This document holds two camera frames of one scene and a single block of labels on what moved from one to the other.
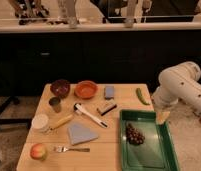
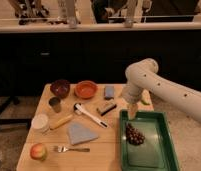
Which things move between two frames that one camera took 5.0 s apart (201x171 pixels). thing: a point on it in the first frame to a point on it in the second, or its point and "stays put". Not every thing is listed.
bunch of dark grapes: x=133 y=135 stays put
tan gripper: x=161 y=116 to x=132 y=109
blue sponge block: x=109 y=92 stays put
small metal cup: x=55 y=102 stays put
